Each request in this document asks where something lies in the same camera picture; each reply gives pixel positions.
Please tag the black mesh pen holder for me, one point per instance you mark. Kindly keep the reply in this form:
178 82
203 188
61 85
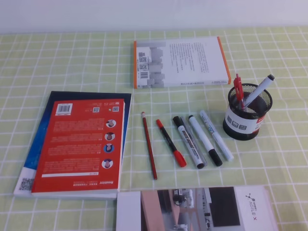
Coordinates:
245 125

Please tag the slim white paint pen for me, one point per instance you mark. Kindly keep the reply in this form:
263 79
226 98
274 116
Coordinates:
218 139

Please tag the red ballpoint pen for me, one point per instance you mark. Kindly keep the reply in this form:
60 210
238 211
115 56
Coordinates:
239 92

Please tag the red pencil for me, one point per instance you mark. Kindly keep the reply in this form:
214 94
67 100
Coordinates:
149 146

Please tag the black capped whiteboard marker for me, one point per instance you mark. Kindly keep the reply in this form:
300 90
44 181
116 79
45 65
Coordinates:
188 142

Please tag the red and black marker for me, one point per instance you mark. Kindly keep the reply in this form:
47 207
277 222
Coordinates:
178 156

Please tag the white book with orange spine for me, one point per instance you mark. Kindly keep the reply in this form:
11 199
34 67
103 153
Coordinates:
179 62

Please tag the white marker black caps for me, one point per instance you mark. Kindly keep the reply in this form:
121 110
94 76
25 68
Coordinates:
204 139

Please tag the red cover book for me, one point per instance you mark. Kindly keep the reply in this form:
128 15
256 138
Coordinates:
82 150

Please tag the white Agilex brochure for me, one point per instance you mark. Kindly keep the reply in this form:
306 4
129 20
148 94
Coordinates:
236 208

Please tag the dark blue book underneath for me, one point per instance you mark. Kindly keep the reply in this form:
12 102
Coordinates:
25 182

